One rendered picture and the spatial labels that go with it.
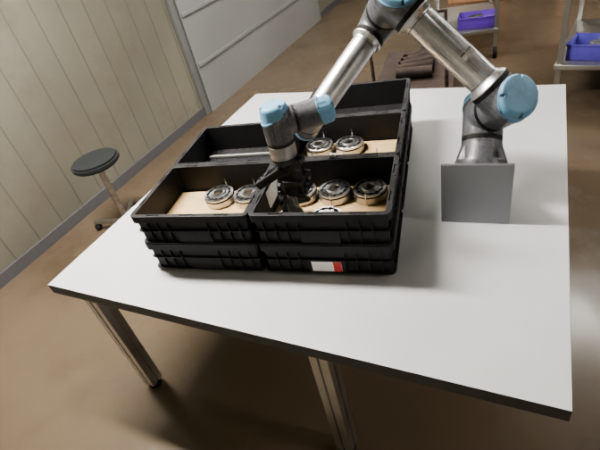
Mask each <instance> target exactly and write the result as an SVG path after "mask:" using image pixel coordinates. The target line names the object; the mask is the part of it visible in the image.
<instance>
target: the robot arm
mask: <svg viewBox="0 0 600 450"><path fill-rule="evenodd" d="M395 31H397V32H398V33H399V34H402V33H408V34H409V35H410V36H411V37H412V38H414V39H415V40H416V41H417V42H418V43H419V44H420V45H421V46H422V47H423V48H424V49H425V50H426V51H428V52H429V53H430V54H431V55H432V56H433V57H434V58H435V59H436V60H437V61H438V62H439V63H440V64H442V65H443V66H444V67H445V68H446V69H447V70H448V71H449V72H450V73H451V74H452V75H453V76H454V77H455V78H457V79H458V80H459V81H460V82H461V83H462V84H463V85H464V86H465V87H466V88H467V89H468V90H469V91H470V93H469V94H468V95H467V96H466V97H465V99H464V101H463V107H462V145H461V148H460V151H459V153H458V155H457V157H456V160H455V163H508V161H507V158H506V155H505V151H504V147H503V131H504V128H506V127H508V126H510V125H513V124H514V123H517V122H520V121H523V120H524V119H525V118H527V117H528V116H530V115H531V114H532V113H533V112H534V110H535V109H536V107H537V104H538V88H537V85H536V84H535V82H534V81H533V79H531V78H530V77H529V76H527V75H525V74H512V73H510V72H509V71H508V70H507V69H506V68H505V67H495V66H494V65H493V64H492V63H491V62H490V61H489V60H488V59H487V58H486V57H485V56H484V55H483V54H482V53H480V52H479V51H478V50H477V49H476V48H475V47H474V46H473V45H472V44H471V43H470V42H469V41H468V40H467V39H466V38H464V37H463V36H462V35H461V34H460V33H459V32H458V31H457V30H456V29H455V28H454V27H453V26H452V25H451V24H450V23H448V22H447V21H446V20H445V19H444V18H443V17H442V16H441V15H440V14H439V13H438V12H437V11H436V10H435V9H433V8H432V7H431V5H430V0H369V1H368V3H367V4H366V7H365V9H364V12H363V14H362V18H361V19H360V21H359V23H358V25H357V26H356V28H355V29H354V31H353V38H352V40H351V41H350V43H349V44H348V46H347V47H346V49H345V50H344V52H343V53H342V54H341V55H340V57H339V58H338V59H337V61H336V63H335V64H334V66H333V67H332V68H331V70H330V71H329V73H328V75H327V76H326V77H325V79H324V80H323V81H322V83H321V84H320V86H319V87H318V88H317V90H316V91H315V93H314V94H313V96H312V97H311V98H310V99H307V100H304V101H301V102H298V103H295V104H289V105H287V104H286V102H285V101H284V100H282V99H275V100H273V99H272V100H269V101H267V102H265V103H263V104H262V105H261V106H260V108H259V115H260V119H261V125H262V129H263V132H264V136H265V138H266V142H267V146H268V149H269V153H270V156H271V159H272V162H273V165H274V167H273V168H271V169H270V170H268V171H266V172H265V173H264V174H262V175H261V176H259V178H258V180H257V181H256V183H255V185H256V186H257V187H258V188H259V189H260V190H261V189H263V188H265V187H267V186H269V185H270V184H271V183H272V182H273V181H275V180H276V179H277V190H278V196H279V205H280V207H281V209H282V211H283V212H284V213H303V212H304V210H303V209H302V208H301V207H300V204H301V203H306V202H310V201H311V198H310V197H309V196H307V193H308V191H309V190H310V188H311V186H312V185H313V179H312V175H311V171H310V170H306V169H305V168H304V164H303V161H304V154H297V150H296V142H295V138H294V134H296V136H297V137H298V138H299V139H301V140H303V141H310V140H312V139H314V138H316V137H317V136H318V134H319V131H320V129H321V128H322V126H323V125H327V124H328V123H331V122H333V121H334V120H335V119H336V111H335V108H336V106H337V105H338V103H339V101H340V100H341V98H342V97H343V96H344V94H345V93H346V91H347V90H348V89H349V88H350V86H351V85H352V83H353V82H354V80H355V79H356V77H357V76H358V74H359V73H360V71H361V70H362V68H363V67H364V65H365V64H366V63H367V62H368V60H369V59H370V58H371V56H372V54H373V53H377V52H378V51H379V50H380V48H381V47H382V46H383V45H384V44H385V42H386V41H387V40H388V39H389V38H390V36H391V35H392V34H393V33H394V32H395ZM287 195H288V196H289V197H287Z"/></svg>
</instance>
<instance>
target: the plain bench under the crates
mask: <svg viewBox="0 0 600 450"><path fill-rule="evenodd" d="M537 90H538V102H537V107H536V109H535V110H534V112H533V113H532V114H531V115H530V116H528V117H527V118H525V119H524V120H523V121H520V122H517V123H514V124H513V125H510V126H508V127H506V128H504V131H503V147H504V151H505V155H506V158H507V161H508V163H515V168H514V177H513V185H512V202H511V211H510V220H509V224H498V223H474V222H450V221H441V163H455V160H456V157H457V155H458V153H459V151H460V148H461V145H462V129H463V101H464V99H465V97H466V96H467V95H468V94H469V93H470V91H469V90H468V89H467V88H466V87H445V88H416V89H410V103H411V104H412V143H411V150H410V158H409V162H408V163H407V164H408V174H407V182H406V190H405V198H404V209H403V210H401V212H402V213H403V221H402V229H401V237H400V245H399V253H398V261H397V269H396V273H395V274H393V275H376V274H346V273H316V272H286V271H268V269H267V267H266V269H265V270H263V271H227V270H198V269H168V268H159V267H158V263H159V261H158V259H157V258H155V257H154V251H153V250H149V249H148V248H147V247H146V244H145V239H146V236H145V234H144V232H140V231H139V229H140V226H139V224H138V223H134V222H133V220H132V219H131V217H130V215H131V214H132V212H133V211H134V210H135V209H136V208H137V207H138V205H139V204H140V203H141V202H142V201H143V199H144V198H145V197H146V196H147V195H148V193H149V192H150V191H151V190H150V191H149V192H148V193H147V194H146V195H145V196H144V197H143V198H142V199H141V200H139V201H138V202H137V203H136V204H135V205H134V206H133V207H132V208H131V209H130V210H128V211H127V212H126V213H125V214H124V215H123V216H122V217H121V218H120V219H119V220H117V221H116V222H115V223H114V224H113V225H112V226H111V227H110V228H109V229H108V230H107V231H106V232H105V233H104V234H103V235H102V236H101V237H100V238H98V239H97V240H96V241H95V242H94V243H93V244H92V245H91V246H90V247H89V248H87V249H86V250H85V251H84V252H83V253H82V254H81V255H80V256H79V257H78V258H76V259H75V260H74V261H73V262H72V263H71V264H70V265H69V266H68V267H67V268H65V269H64V270H63V271H62V272H61V273H60V274H59V275H58V276H57V277H56V278H54V279H53V280H52V281H51V282H50V283H49V284H48V286H49V287H50V288H51V289H52V291H53V292H54V293H57V294H61V295H65V296H71V297H75V298H78V299H82V300H85V301H86V303H87V305H88V306H89V307H90V309H91V310H92V311H93V313H94V314H95V316H96V317H97V319H98V320H99V321H100V322H101V323H102V325H103V326H104V328H105V329H106V331H107V332H108V333H109V335H110V336H111V338H112V339H113V341H114V342H115V344H116V345H117V346H118V347H119V348H120V350H121V351H122V353H123V354H124V355H125V357H126V358H127V360H128V361H129V363H130V364H131V366H132V367H133V368H134V370H135V371H136V373H137V374H138V376H139V377H140V378H141V379H142V380H143V382H144V383H145V384H147V385H149V386H150V388H158V387H159V386H160V385H161V384H162V379H161V377H162V374H161V373H160V371H159V370H158V368H157V367H156V365H155V364H154V362H153V360H152V359H151V357H150V356H149V354H148V353H147V351H146V350H145V348H144V347H143V346H142V344H141V343H140V341H139V340H138V338H137V336H136V335H135V333H134V332H133V330H132V329H131V327H130V326H129V324H128V323H127V322H126V320H125V319H124V317H123V316H122V314H121V312H120V311H119V309H122V310H125V311H129V312H133V313H139V314H143V315H146V316H150V317H154V318H157V319H161V320H165V321H171V322H175V323H178V324H182V325H186V326H189V327H193V328H197V329H203V330H207V331H211V332H214V333H218V334H221V335H224V336H228V337H232V338H238V339H242V340H245V341H249V342H253V343H256V344H260V345H264V346H270V347H274V348H278V349H281V350H285V351H289V352H292V353H296V354H302V355H306V356H308V358H309V361H310V364H311V366H312V372H313V375H314V377H315V380H316V383H317V386H318V389H319V392H320V395H321V400H322V403H323V406H324V409H325V412H326V414H327V418H328V421H329V425H330V428H331V431H332V435H333V438H334V440H335V443H336V446H337V449H339V450H355V449H356V441H357V435H356V431H355V427H354V421H353V417H352V414H351V410H350V405H349V402H348V398H347V394H346V388H345V384H344V381H343V377H342V373H341V370H340V366H339V364H342V365H345V366H349V367H353V368H356V369H360V370H364V371H370V372H374V373H378V374H381V375H385V376H389V377H392V378H396V379H402V380H406V381H410V382H413V383H417V384H421V385H424V386H428V387H432V388H438V389H442V390H445V391H449V392H453V393H456V394H460V395H464V396H470V397H474V398H478V399H481V400H485V401H489V402H492V403H496V404H502V405H506V406H510V407H513V408H517V409H521V410H524V411H528V412H531V413H537V414H541V415H545V416H548V417H552V418H556V419H559V420H563V421H570V418H571V414H572V384H571V297H570V253H569V209H568V165H567V121H566V84H561V85H537ZM311 94H312V92H299V93H270V94H255V95H254V96H253V97H252V98H251V99H250V100H249V101H248V102H247V103H245V104H244V105H243V106H242V107H241V108H240V109H239V110H238V111H237V112H235V113H234V114H233V115H232V116H231V117H230V118H229V119H228V120H227V121H226V122H224V123H223V124H222V125H233V124H244V123H255V122H261V119H260V115H259V108H260V106H261V105H262V104H263V103H265V102H267V101H269V100H272V99H273V100H275V99H282V100H284V101H285V102H286V104H287V105H289V104H295V103H298V102H301V101H304V100H307V99H309V98H310V96H311ZM222 125H221V126H222Z"/></svg>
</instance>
